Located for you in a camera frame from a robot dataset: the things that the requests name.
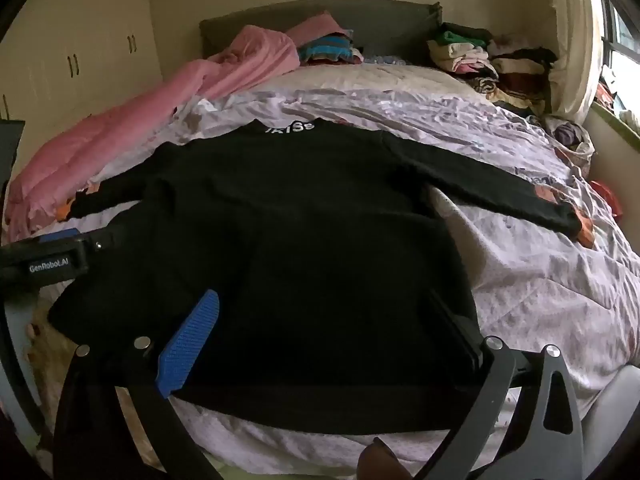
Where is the black sweater with orange cuffs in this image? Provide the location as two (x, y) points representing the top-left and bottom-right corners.
(47, 119), (596, 436)

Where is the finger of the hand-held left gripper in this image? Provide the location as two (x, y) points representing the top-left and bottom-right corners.
(85, 224), (132, 256)
(36, 228), (82, 244)

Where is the cream blanket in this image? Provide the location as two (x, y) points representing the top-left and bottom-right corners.
(235, 62), (481, 103)

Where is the pile of folded clothes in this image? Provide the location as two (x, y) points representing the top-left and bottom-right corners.
(427, 22), (558, 116)

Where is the cream curtain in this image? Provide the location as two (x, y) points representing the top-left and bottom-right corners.
(547, 0), (608, 123)

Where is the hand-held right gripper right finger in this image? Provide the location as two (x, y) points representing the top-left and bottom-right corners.
(430, 292), (587, 480)

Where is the blue striped folded cloth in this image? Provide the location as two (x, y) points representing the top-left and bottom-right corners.
(298, 32), (363, 66)

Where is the window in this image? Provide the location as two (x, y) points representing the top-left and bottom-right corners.
(597, 0), (640, 131)

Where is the white cloth bag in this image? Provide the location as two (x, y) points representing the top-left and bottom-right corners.
(542, 115), (596, 178)

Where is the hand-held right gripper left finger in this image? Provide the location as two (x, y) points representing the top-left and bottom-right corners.
(52, 289), (221, 480)

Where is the grey headboard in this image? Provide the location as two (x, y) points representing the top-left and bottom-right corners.
(199, 0), (445, 61)

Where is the cream wardrobe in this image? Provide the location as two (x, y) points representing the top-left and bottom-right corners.
(0, 0), (163, 126)

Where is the red cloth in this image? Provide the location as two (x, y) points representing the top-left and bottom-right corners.
(590, 180), (626, 221)

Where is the dark grey panel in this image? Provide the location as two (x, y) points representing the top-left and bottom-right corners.
(0, 119), (26, 181)

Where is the dark brown object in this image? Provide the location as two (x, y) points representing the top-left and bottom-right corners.
(360, 437), (416, 480)

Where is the pink quilt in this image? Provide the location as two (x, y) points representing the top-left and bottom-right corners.
(4, 25), (301, 241)

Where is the pink pillow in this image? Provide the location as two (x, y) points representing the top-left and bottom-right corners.
(286, 14), (355, 48)

